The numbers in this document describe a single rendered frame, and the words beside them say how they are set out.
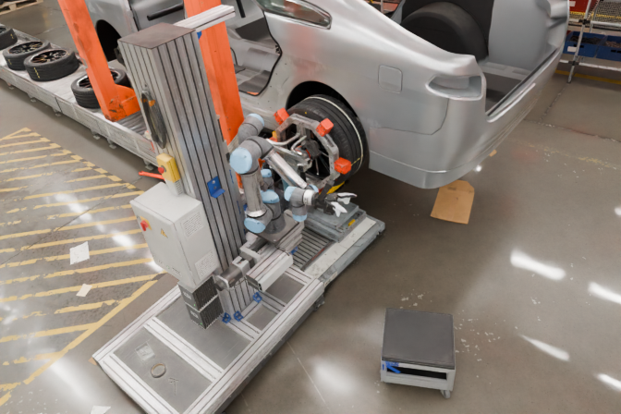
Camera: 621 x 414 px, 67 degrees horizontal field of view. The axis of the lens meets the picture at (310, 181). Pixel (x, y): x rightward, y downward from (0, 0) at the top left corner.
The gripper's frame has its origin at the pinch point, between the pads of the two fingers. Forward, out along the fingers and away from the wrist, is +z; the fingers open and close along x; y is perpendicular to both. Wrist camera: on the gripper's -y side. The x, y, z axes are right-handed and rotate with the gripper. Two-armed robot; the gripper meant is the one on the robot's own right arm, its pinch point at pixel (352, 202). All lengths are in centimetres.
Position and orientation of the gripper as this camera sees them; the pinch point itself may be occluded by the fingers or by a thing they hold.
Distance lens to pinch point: 227.0
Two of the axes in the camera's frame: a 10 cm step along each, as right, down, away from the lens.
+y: 0.3, 8.7, 4.9
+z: 9.1, 1.8, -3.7
